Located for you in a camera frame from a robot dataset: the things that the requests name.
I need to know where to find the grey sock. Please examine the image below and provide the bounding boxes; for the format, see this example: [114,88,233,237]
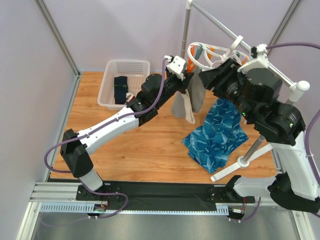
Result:
[171,66,206,119]

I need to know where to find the orange clothes peg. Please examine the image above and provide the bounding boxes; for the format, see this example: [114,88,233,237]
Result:
[186,58,197,73]

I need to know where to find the white round clip hanger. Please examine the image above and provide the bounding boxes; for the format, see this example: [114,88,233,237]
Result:
[186,35,252,71]

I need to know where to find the dark navy sock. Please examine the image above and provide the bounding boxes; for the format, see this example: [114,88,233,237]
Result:
[113,76,129,105]

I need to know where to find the cream beige sock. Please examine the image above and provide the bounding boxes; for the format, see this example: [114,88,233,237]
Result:
[181,90,196,124]

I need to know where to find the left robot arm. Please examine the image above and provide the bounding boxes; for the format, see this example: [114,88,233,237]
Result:
[60,70,194,196]

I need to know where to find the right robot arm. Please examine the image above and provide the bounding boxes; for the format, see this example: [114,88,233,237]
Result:
[199,59,320,214]

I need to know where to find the white plastic basket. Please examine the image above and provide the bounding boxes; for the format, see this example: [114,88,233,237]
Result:
[97,59,150,110]

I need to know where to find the red white sock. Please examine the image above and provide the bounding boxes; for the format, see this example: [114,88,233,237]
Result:
[125,92,136,104]

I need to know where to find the blue patterned cloth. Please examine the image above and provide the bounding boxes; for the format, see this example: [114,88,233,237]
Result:
[182,98,249,174]

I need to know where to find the metal drying rack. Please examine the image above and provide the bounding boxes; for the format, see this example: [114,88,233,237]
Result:
[180,0,310,183]

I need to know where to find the black base mat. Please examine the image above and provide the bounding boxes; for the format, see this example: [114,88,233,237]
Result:
[52,179,258,212]

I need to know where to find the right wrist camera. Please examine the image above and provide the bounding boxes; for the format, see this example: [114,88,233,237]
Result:
[237,43,269,74]

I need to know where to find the aluminium rail frame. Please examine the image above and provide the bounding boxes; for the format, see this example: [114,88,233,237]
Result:
[17,180,315,240]

